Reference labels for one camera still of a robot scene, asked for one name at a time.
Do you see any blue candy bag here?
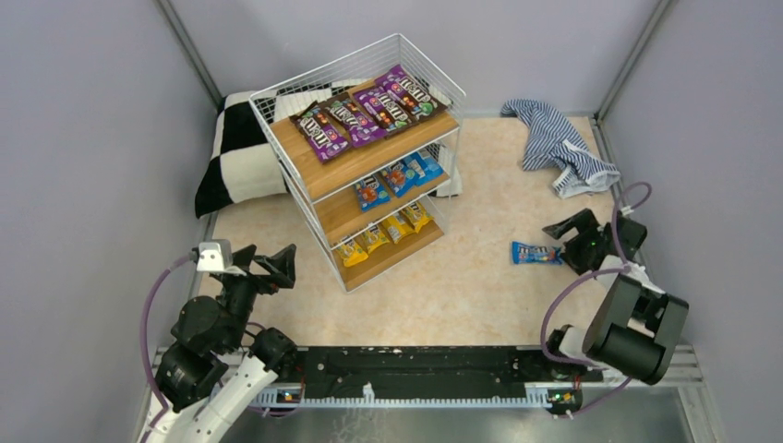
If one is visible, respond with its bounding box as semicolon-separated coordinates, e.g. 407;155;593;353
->
511;241;564;266
404;150;444;186
354;175;391;212

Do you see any yellow candy bag back up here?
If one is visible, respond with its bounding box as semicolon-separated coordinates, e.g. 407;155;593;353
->
335;237;369;268

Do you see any yellow candy bag up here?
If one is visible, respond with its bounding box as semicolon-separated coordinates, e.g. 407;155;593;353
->
358;224;390;255
335;237;369;268

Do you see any yellow candy bag front up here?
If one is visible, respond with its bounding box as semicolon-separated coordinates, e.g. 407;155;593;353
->
358;224;390;255

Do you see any blue candy bag floor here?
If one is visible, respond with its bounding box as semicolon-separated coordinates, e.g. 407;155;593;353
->
380;161;417;198

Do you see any purple candy bag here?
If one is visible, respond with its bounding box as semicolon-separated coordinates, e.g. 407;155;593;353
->
324;92;387;148
374;65;447;124
289;102;352;163
353;87;416;138

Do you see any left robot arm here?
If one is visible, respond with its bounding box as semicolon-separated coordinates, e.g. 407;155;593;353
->
138;239;297;442

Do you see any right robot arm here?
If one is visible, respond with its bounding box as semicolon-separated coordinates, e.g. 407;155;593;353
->
540;209;690;385

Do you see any yellow candy bag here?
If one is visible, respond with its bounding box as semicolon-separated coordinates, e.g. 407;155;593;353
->
381;212;416;245
401;201;433;233

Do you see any yellow candy bag right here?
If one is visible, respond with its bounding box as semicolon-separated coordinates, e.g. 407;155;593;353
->
401;201;433;233

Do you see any blue candy bag on shelf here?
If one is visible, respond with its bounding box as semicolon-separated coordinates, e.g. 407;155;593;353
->
404;150;444;186

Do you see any purple candy bag front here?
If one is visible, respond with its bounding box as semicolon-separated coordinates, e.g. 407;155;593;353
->
353;87;416;138

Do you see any blue striped cloth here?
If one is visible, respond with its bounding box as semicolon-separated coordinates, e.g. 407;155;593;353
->
501;99;620;198

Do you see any black white checkered pillow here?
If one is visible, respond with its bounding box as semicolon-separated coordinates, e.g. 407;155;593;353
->
194;78;366;219

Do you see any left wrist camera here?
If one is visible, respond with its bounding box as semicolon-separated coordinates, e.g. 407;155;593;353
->
191;239;247;276

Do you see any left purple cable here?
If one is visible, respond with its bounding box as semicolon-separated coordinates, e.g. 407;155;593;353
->
139;255;199;443

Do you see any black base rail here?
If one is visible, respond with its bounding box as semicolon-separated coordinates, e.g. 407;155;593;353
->
234;346;625;419

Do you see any white wire shelf rack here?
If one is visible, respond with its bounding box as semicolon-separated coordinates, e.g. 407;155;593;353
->
250;33;466;293

